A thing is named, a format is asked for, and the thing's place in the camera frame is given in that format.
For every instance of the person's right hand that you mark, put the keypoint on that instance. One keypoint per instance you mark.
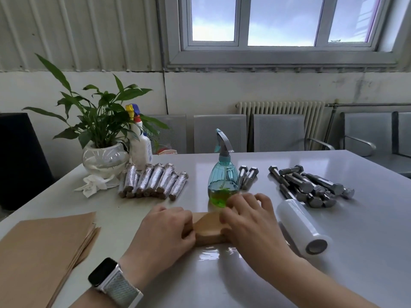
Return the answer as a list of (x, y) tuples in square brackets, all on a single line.
[(260, 234)]

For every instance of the person's left hand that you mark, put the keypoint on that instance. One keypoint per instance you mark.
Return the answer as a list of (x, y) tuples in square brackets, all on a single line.
[(160, 240)]

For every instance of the white cling film roll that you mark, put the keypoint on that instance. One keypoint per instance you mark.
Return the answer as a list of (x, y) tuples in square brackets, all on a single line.
[(297, 224)]

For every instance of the brown paper sheet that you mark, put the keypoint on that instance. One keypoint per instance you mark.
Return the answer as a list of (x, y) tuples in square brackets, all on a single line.
[(208, 230)]

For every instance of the row of bolts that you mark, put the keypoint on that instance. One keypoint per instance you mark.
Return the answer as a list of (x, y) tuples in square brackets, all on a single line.
[(154, 181)]

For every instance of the teal spray bottle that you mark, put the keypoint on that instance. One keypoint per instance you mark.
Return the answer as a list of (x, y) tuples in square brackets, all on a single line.
[(222, 182)]

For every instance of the pile of steel bolts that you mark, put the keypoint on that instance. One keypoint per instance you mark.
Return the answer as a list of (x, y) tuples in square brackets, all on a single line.
[(308, 186)]

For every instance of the stack of brown paper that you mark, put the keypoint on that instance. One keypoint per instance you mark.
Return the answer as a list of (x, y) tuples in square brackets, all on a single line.
[(35, 253)]

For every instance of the person's left forearm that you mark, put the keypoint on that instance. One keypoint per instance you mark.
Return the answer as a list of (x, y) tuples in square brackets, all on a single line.
[(86, 301)]

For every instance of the smartwatch with grey band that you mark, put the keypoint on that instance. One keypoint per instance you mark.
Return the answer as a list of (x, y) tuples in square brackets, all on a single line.
[(118, 285)]

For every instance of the crumpled white tissue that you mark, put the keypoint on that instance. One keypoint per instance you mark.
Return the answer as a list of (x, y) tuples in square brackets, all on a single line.
[(93, 186)]

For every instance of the red packet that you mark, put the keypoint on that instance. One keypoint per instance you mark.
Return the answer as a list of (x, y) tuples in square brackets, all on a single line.
[(167, 152)]

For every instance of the white spray bottle colourful nozzle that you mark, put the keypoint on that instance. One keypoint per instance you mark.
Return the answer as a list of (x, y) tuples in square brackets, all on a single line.
[(140, 153)]

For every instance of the clear glass plant pot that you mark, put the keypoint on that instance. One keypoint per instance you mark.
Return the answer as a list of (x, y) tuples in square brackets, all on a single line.
[(104, 160)]

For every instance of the grey metal chair with armrest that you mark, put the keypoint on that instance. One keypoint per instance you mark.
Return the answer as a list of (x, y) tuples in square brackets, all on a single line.
[(277, 133)]

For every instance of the green leafy plant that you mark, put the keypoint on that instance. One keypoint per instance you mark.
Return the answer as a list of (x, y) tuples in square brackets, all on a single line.
[(96, 121)]

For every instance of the grey metal bench seat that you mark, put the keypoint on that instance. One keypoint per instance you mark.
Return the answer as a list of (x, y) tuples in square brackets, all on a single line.
[(366, 128), (404, 134)]

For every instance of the white framed window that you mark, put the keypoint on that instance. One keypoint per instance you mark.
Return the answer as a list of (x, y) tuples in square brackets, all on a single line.
[(242, 22)]

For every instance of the white wall radiator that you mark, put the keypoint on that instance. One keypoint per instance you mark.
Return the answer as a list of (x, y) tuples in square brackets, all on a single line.
[(282, 108)]

